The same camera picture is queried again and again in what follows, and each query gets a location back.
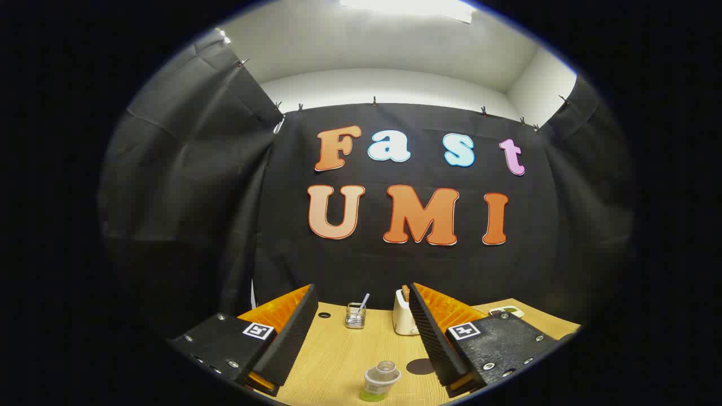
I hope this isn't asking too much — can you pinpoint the white toaster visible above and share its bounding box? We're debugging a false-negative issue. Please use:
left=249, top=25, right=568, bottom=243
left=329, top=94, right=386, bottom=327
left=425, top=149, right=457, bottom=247
left=393, top=288, right=421, bottom=337

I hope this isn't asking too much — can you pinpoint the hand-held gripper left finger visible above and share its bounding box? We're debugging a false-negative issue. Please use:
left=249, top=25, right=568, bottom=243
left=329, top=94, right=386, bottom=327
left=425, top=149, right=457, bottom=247
left=168, top=284, right=319, bottom=397

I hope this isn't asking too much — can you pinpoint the wooden table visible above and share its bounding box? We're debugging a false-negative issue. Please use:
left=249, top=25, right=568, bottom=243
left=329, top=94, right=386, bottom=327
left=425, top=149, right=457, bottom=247
left=254, top=298, right=582, bottom=406

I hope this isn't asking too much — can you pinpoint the black backdrop cloth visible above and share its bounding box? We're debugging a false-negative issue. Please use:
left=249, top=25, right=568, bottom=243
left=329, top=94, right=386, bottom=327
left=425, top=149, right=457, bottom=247
left=99, top=28, right=635, bottom=339

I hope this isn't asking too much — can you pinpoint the clear juice bottle white label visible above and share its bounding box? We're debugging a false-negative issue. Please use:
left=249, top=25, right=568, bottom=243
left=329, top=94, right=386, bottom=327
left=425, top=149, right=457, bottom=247
left=360, top=361, right=402, bottom=402

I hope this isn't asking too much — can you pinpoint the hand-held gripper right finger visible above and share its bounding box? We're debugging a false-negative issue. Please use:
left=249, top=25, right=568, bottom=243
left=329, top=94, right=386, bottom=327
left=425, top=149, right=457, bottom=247
left=407, top=282, right=565, bottom=399

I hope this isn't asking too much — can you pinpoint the ceiling light panel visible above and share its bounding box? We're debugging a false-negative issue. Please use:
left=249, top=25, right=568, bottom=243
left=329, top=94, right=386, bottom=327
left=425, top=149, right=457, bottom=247
left=338, top=0, right=474, bottom=24

